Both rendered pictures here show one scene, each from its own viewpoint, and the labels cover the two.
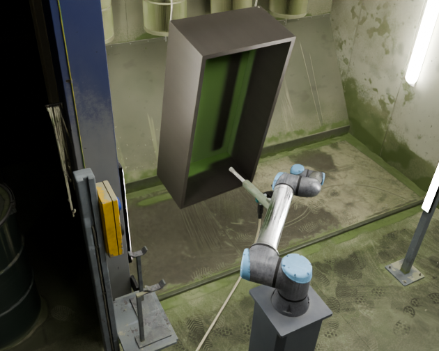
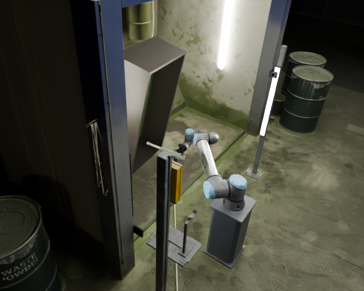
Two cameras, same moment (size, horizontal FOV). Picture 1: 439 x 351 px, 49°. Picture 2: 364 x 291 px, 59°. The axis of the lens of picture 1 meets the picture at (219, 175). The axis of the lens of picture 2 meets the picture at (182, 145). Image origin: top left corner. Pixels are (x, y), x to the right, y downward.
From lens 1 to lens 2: 0.99 m
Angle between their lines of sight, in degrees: 23
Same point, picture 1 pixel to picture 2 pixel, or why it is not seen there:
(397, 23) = (205, 35)
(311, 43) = not seen: hidden behind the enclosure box
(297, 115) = not seen: hidden behind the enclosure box
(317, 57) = not seen: hidden behind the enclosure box
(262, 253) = (216, 180)
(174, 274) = (136, 219)
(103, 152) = (122, 145)
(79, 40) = (113, 74)
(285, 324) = (239, 215)
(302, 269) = (242, 181)
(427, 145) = (237, 101)
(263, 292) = (217, 204)
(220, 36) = (149, 58)
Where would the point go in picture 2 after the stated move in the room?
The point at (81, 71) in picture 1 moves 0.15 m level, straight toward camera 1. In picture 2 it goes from (113, 94) to (129, 104)
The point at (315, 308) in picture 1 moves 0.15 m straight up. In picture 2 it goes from (247, 202) to (251, 189)
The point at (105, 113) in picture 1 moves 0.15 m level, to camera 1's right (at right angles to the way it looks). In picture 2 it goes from (123, 119) to (146, 115)
